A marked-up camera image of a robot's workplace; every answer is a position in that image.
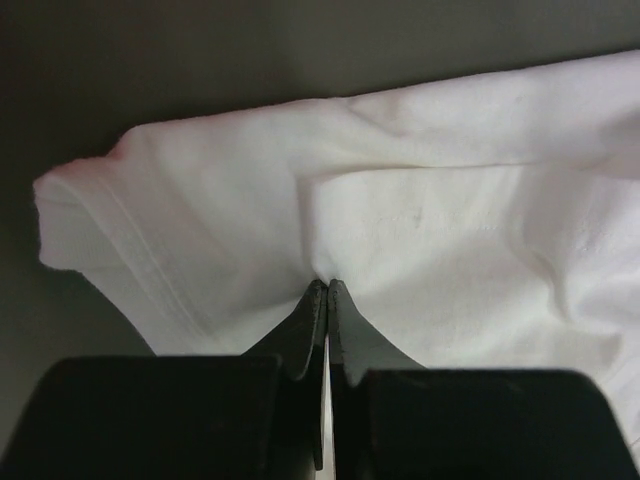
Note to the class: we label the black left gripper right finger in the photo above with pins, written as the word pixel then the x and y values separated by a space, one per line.
pixel 355 347

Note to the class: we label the white t-shirt with red print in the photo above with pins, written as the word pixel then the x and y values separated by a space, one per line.
pixel 485 221

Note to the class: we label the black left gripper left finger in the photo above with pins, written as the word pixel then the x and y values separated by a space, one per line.
pixel 298 342

